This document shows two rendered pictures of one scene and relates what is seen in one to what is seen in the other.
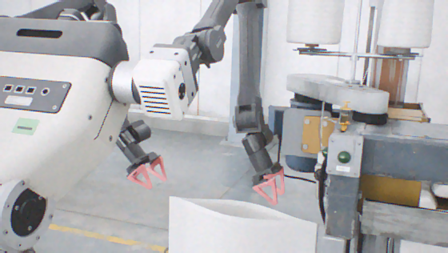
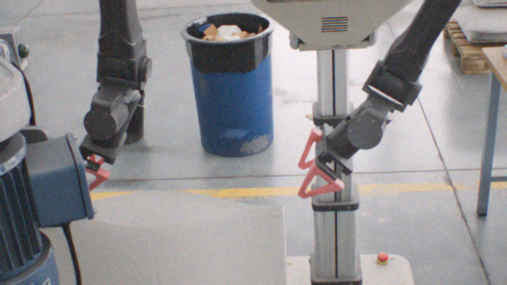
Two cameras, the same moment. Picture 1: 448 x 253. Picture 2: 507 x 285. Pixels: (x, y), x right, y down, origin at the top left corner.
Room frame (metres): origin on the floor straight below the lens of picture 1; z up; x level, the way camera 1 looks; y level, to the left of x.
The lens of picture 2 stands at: (2.41, -0.13, 1.71)
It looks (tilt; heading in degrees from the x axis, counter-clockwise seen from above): 27 degrees down; 167
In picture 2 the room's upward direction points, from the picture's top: 5 degrees counter-clockwise
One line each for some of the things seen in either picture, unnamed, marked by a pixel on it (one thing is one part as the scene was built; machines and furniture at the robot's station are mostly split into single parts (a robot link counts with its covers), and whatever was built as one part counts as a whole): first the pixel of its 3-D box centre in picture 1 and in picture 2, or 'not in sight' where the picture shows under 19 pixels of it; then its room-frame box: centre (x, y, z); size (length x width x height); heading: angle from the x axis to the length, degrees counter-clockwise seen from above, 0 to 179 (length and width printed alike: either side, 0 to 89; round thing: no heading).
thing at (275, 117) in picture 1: (280, 123); (59, 188); (1.56, -0.20, 1.25); 0.10 x 0.08 x 0.12; 6
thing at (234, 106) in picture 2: not in sight; (233, 85); (-0.89, 0.60, 0.32); 0.51 x 0.48 x 0.65; 161
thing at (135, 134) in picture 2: not in sight; (121, 115); (-1.19, 0.01, 0.13); 0.30 x 0.30 x 0.26
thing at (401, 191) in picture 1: (379, 152); not in sight; (1.47, -0.52, 1.18); 0.34 x 0.25 x 0.31; 161
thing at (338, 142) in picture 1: (345, 154); (3, 51); (1.03, -0.29, 1.29); 0.08 x 0.05 x 0.09; 71
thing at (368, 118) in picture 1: (370, 116); not in sight; (1.19, -0.39, 1.35); 0.09 x 0.09 x 0.03
